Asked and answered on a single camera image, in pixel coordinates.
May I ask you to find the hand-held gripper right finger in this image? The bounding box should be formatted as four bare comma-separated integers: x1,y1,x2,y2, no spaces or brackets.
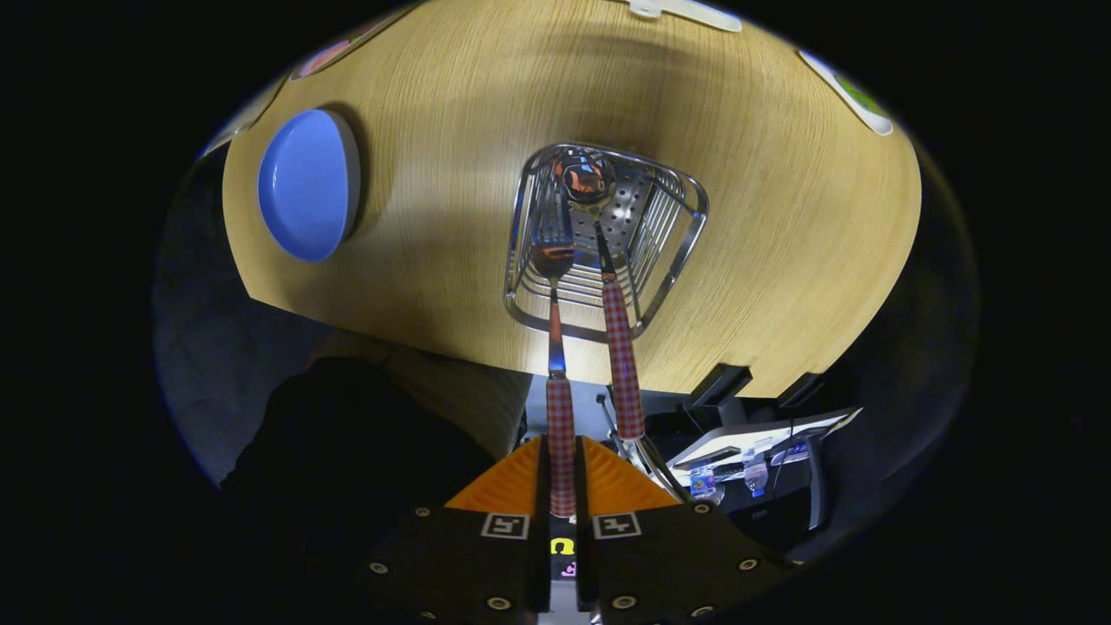
575,434,798,625

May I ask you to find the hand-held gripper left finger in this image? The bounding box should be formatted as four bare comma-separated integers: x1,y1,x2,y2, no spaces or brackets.
356,434,555,625

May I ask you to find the fork with red checked handle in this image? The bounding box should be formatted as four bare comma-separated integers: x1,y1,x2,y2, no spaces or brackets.
529,208,578,520

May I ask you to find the spoon with red checked handle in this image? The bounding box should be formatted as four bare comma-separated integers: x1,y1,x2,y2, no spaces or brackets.
555,152,647,442

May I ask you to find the white side table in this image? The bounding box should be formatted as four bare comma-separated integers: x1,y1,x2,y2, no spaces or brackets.
667,406,863,471

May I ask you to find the person's body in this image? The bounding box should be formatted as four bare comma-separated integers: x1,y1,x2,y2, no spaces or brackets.
213,330,535,625

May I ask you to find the black table clamp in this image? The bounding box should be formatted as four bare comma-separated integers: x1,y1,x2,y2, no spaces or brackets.
779,372,825,409
690,363,754,409

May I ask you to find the black metal stand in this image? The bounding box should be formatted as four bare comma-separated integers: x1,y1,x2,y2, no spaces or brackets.
805,434,827,532

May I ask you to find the blue round plate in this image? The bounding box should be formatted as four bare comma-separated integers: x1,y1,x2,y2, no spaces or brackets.
257,109,361,263

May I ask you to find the white oval food plate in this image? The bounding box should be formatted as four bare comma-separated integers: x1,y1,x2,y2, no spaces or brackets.
289,13,409,82

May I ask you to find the green label bottle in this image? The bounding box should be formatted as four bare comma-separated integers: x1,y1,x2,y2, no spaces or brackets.
838,74,891,122

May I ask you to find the small white plate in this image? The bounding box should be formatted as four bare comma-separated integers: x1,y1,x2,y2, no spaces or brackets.
799,49,895,137

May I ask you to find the white divided dish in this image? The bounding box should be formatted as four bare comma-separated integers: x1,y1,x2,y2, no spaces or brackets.
625,0,744,34

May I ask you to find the metal wire cutlery basket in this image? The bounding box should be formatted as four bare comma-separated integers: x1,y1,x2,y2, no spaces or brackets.
503,143,709,344

